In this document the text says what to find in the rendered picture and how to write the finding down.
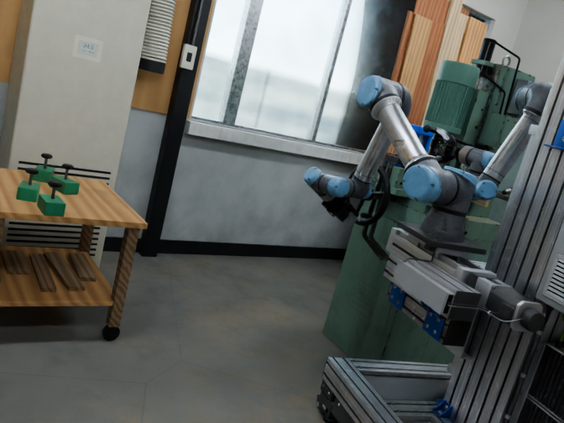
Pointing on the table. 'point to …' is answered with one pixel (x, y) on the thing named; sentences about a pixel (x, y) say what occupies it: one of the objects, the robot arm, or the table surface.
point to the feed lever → (458, 139)
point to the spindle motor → (451, 96)
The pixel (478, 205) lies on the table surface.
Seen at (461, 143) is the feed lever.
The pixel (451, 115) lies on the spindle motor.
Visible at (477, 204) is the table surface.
